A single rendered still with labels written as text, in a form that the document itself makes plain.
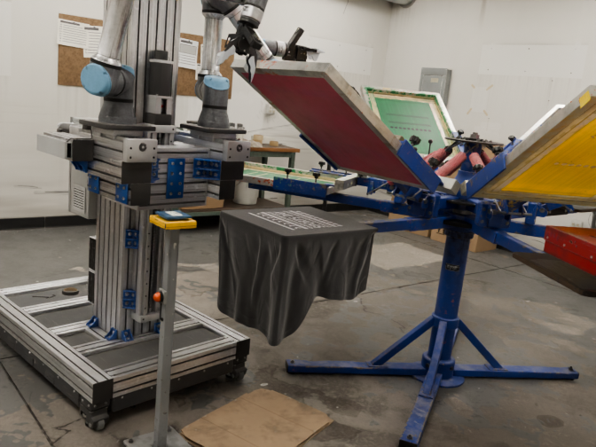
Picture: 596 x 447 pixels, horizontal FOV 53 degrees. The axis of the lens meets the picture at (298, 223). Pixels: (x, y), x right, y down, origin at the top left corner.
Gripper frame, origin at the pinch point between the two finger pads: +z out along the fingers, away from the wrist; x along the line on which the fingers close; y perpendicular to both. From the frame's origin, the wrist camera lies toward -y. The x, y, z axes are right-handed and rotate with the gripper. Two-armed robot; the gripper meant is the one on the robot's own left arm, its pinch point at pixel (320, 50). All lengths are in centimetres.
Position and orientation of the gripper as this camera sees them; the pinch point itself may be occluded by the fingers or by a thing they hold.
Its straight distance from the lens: 318.1
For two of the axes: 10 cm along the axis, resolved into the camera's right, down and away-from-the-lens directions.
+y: -1.5, 9.3, 3.3
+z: 9.2, 0.2, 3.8
